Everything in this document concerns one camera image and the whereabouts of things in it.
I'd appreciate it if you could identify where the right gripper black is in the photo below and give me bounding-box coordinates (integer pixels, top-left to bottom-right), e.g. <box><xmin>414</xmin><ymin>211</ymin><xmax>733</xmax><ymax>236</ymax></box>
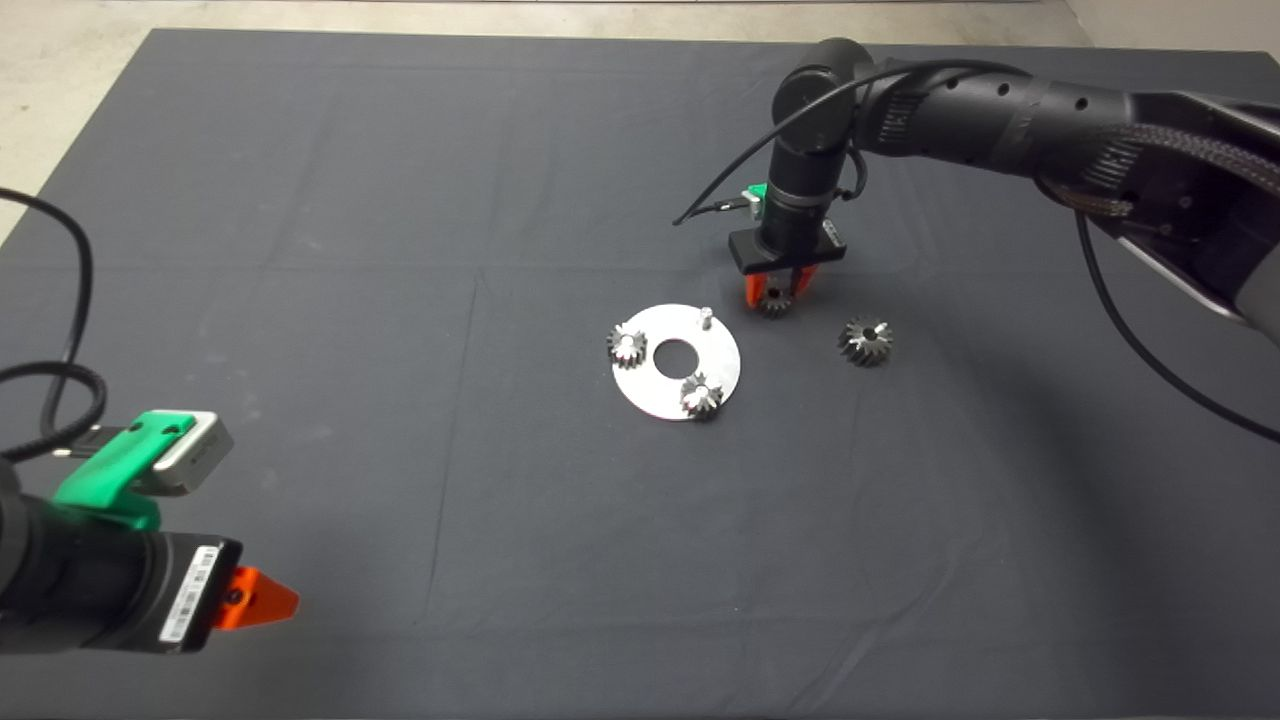
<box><xmin>728</xmin><ymin>183</ymin><xmax>847</xmax><ymax>307</ymax></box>

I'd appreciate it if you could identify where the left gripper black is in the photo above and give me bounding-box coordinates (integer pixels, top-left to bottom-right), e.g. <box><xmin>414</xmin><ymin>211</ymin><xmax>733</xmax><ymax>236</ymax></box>
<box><xmin>55</xmin><ymin>520</ymin><xmax>301</xmax><ymax>657</ymax></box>

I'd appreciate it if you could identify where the large steel gear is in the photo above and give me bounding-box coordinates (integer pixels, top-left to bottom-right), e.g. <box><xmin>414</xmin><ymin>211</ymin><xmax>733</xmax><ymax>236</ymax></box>
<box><xmin>838</xmin><ymin>315</ymin><xmax>894</xmax><ymax>368</ymax></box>

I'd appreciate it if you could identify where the round metal plate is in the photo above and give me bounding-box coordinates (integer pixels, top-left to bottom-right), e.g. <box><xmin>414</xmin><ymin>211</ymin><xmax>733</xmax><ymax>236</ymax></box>
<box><xmin>611</xmin><ymin>303</ymin><xmax>742</xmax><ymax>422</ymax></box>

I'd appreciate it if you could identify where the dark grey table cloth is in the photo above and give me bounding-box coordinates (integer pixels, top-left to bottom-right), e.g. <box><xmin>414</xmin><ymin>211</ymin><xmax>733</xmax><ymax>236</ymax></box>
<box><xmin>0</xmin><ymin>28</ymin><xmax>1280</xmax><ymax>720</ymax></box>

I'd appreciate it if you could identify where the right black camera cable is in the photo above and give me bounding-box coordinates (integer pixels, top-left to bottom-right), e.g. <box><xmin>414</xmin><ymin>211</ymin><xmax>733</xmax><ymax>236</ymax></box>
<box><xmin>673</xmin><ymin>60</ymin><xmax>1280</xmax><ymax>446</ymax></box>

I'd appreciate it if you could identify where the black camera cable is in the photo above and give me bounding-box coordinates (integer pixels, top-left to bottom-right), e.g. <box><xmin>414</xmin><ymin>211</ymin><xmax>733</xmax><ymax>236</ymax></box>
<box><xmin>0</xmin><ymin>188</ymin><xmax>129</xmax><ymax>463</ymax></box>
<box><xmin>673</xmin><ymin>60</ymin><xmax>1280</xmax><ymax>446</ymax></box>

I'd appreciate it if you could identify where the left grey wrist camera box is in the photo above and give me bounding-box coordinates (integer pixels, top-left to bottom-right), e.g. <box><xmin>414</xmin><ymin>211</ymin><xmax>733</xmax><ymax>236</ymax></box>
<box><xmin>150</xmin><ymin>412</ymin><xmax>236</xmax><ymax>498</ymax></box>

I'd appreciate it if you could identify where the left green camera mount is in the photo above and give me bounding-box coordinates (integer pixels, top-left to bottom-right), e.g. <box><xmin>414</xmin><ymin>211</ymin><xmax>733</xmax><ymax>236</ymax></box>
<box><xmin>52</xmin><ymin>410</ymin><xmax>196</xmax><ymax>531</ymax></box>

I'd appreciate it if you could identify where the left black camera cable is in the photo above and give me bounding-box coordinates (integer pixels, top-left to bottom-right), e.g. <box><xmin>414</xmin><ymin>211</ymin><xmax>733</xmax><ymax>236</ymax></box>
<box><xmin>0</xmin><ymin>188</ymin><xmax>129</xmax><ymax>463</ymax></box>

